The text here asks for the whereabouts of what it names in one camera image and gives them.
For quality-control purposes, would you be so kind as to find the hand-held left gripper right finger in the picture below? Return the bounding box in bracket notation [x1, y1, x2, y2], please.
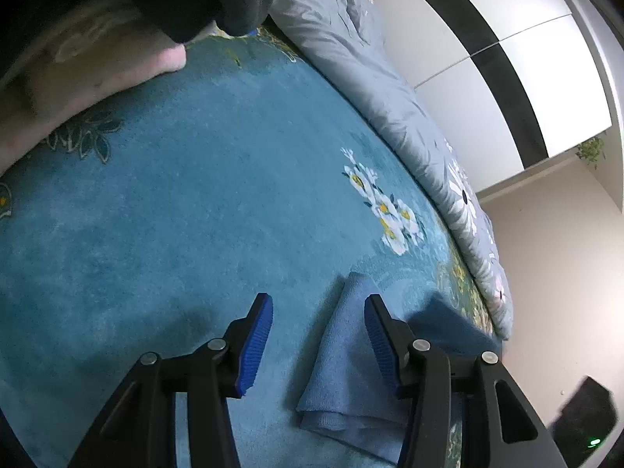
[364, 294, 569, 468]

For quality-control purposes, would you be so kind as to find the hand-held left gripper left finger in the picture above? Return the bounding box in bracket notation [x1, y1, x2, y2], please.
[68, 292, 274, 468]

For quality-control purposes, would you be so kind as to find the blue towel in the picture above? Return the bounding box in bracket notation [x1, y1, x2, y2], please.
[296, 273, 503, 466]

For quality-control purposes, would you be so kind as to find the teal floral blanket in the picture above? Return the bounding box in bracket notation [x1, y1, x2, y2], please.
[0, 24, 503, 468]

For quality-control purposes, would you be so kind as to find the green hanging plant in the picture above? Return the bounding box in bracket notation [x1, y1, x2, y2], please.
[575, 134, 608, 171]

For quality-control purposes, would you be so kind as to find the grey floral quilt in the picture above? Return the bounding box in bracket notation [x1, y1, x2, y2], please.
[270, 0, 515, 342]

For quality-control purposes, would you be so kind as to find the white wardrobe with black stripe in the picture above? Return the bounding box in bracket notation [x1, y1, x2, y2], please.
[351, 0, 615, 191]

